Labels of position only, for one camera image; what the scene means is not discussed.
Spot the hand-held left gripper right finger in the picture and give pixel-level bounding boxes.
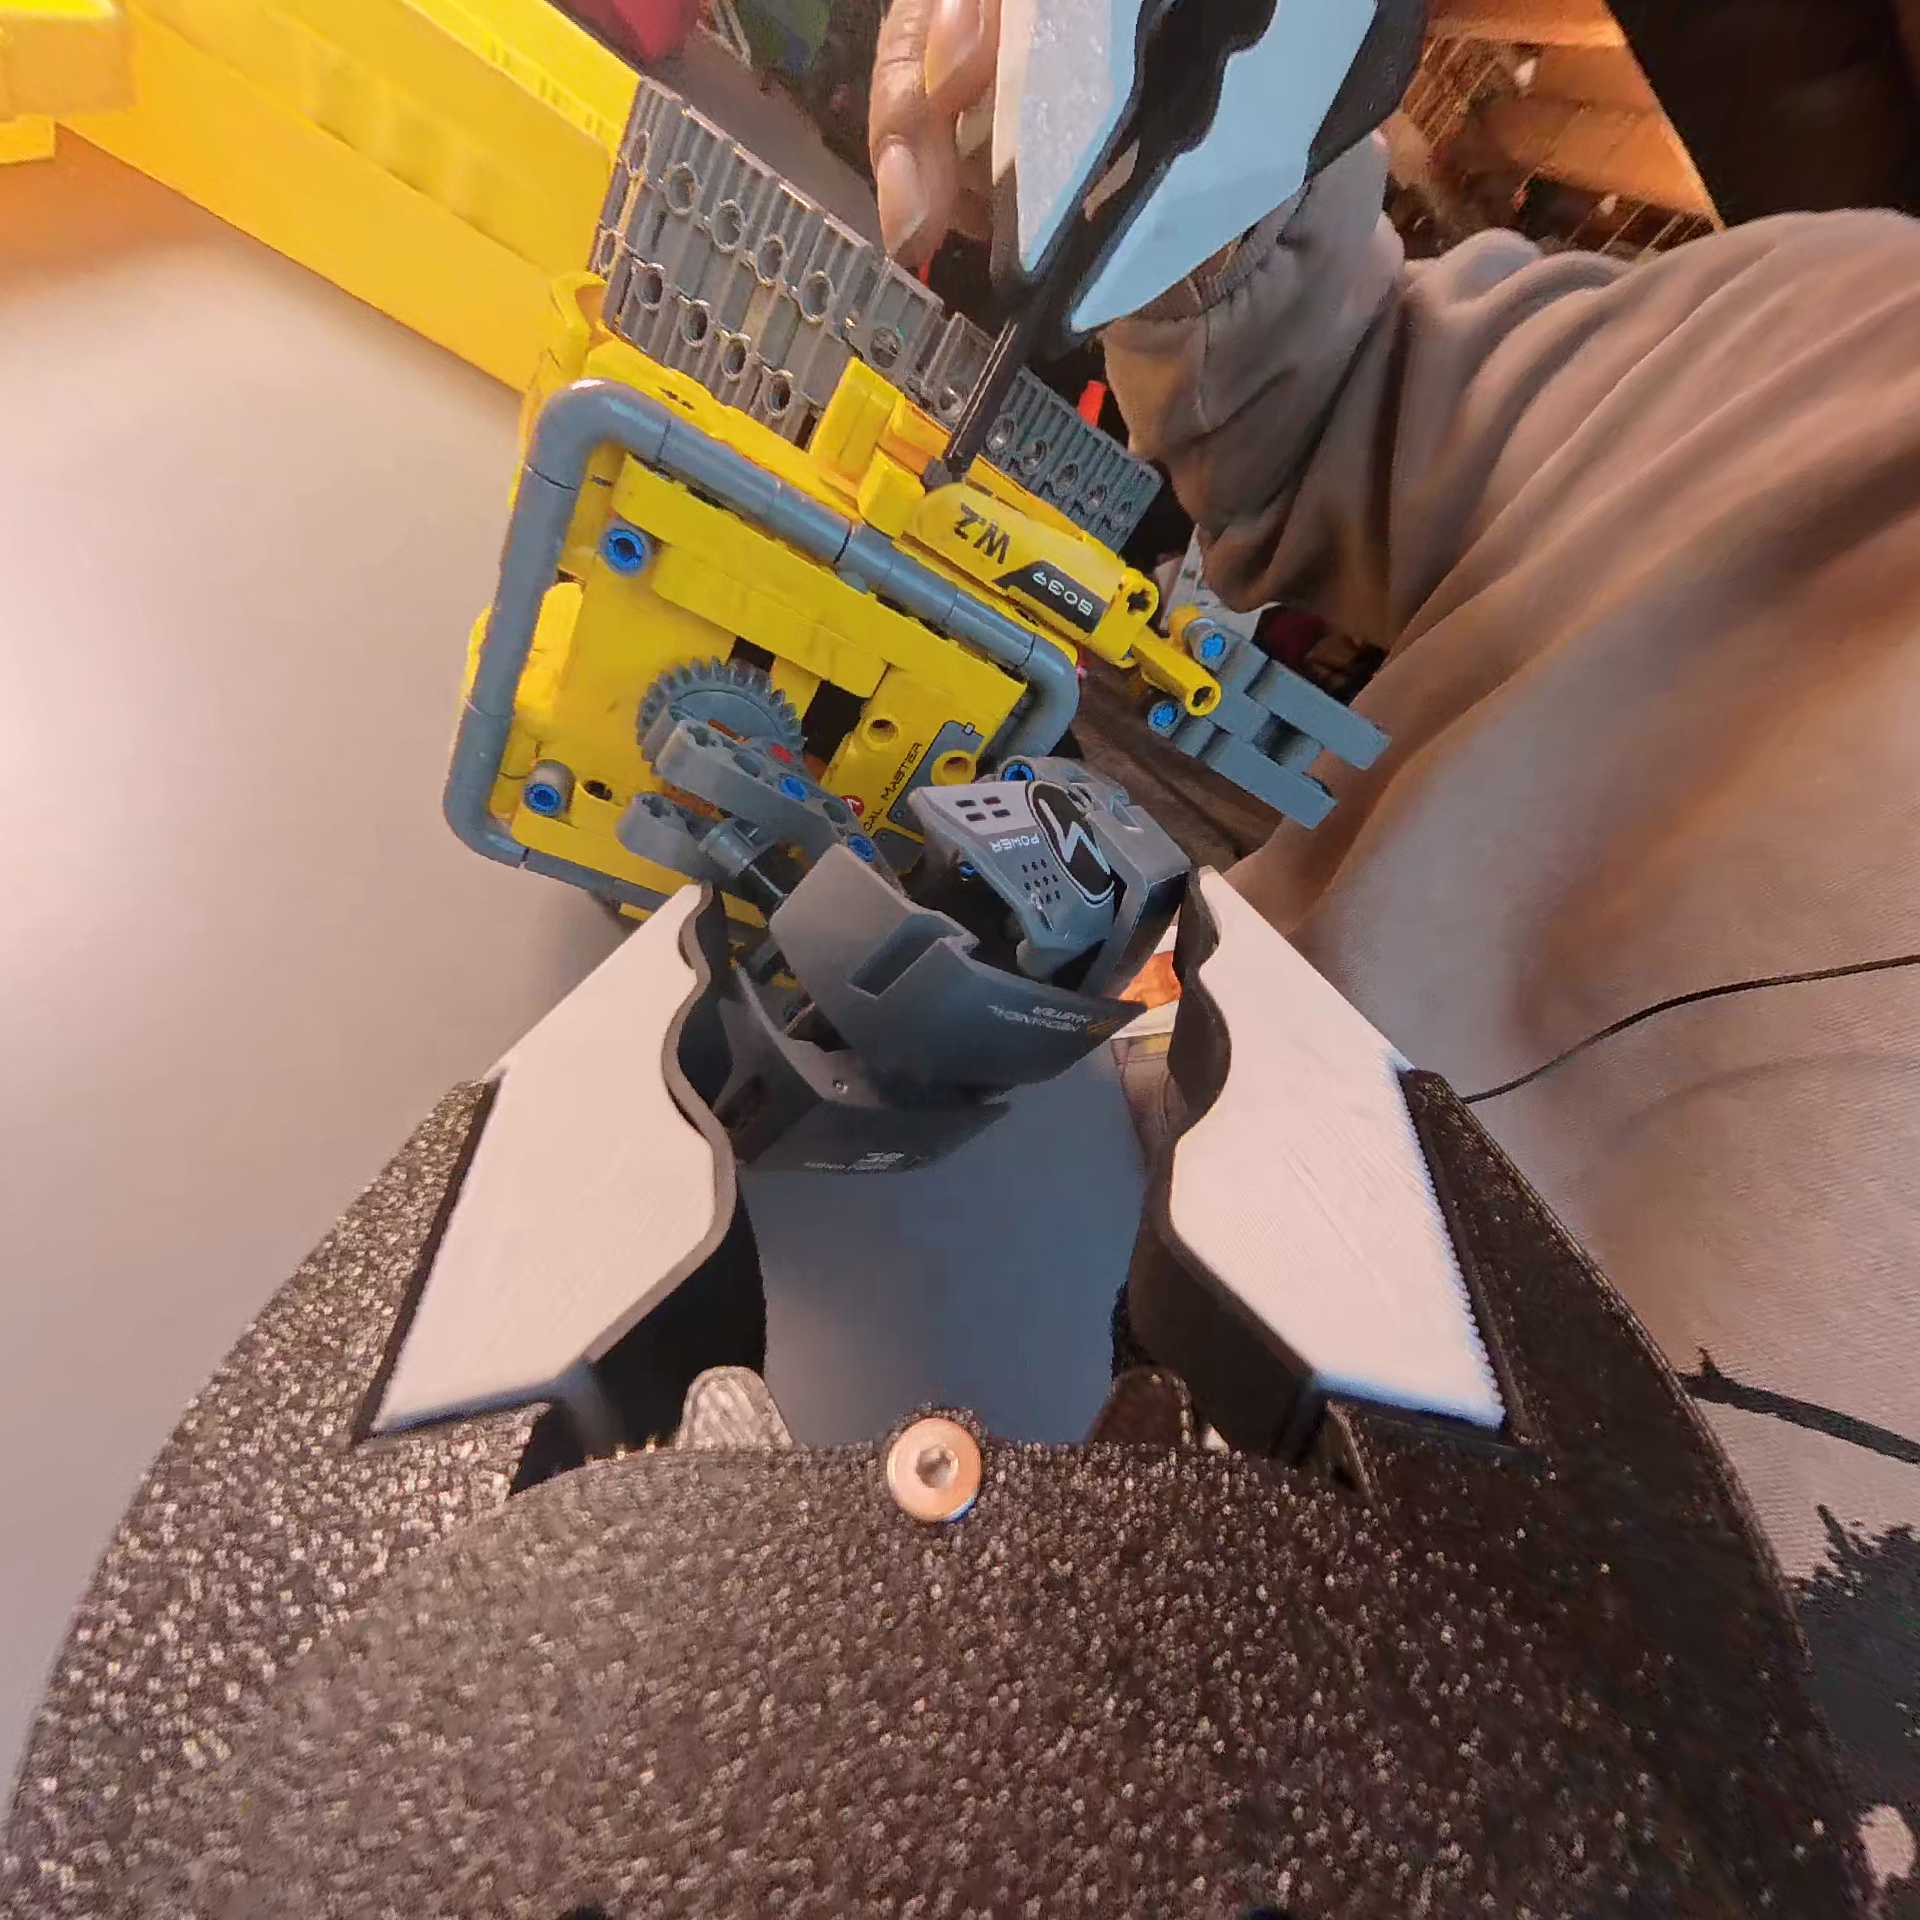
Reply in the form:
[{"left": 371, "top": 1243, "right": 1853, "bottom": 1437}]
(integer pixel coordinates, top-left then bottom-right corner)
[{"left": 1127, "top": 871, "right": 1508, "bottom": 1449}]

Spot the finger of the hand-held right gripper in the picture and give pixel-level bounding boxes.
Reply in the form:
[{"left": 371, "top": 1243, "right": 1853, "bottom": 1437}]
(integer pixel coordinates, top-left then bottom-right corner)
[
  {"left": 1054, "top": 0, "right": 1390, "bottom": 350},
  {"left": 989, "top": 0, "right": 1205, "bottom": 354}
]

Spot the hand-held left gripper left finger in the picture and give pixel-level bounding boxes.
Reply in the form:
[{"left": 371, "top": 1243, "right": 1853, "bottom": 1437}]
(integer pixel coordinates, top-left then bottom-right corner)
[{"left": 356, "top": 882, "right": 744, "bottom": 1441}]

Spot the black brick axle rod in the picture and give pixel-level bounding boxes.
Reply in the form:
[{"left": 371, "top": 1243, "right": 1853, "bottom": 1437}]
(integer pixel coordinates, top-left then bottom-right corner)
[{"left": 920, "top": 277, "right": 1037, "bottom": 489}]

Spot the grey brick engine assembly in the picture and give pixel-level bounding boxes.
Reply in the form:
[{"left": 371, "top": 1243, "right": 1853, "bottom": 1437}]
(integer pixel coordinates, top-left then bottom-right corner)
[{"left": 617, "top": 719, "right": 1201, "bottom": 1175}]

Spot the yellow brick-built vehicle model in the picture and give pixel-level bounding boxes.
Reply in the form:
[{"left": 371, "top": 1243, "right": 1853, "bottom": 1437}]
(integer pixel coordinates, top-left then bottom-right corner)
[{"left": 441, "top": 77, "right": 1390, "bottom": 923}]

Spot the person's right hand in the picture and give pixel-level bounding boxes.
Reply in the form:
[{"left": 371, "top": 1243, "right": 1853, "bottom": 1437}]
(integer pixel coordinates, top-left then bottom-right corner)
[{"left": 865, "top": 0, "right": 1029, "bottom": 295}]

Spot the yellow plastic bin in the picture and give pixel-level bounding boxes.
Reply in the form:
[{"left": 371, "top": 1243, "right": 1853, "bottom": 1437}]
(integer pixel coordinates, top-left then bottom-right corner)
[{"left": 0, "top": 0, "right": 647, "bottom": 397}]

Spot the black cord with toggle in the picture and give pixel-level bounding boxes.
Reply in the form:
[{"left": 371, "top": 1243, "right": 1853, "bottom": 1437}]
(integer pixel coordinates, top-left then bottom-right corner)
[{"left": 1462, "top": 951, "right": 1920, "bottom": 1106}]

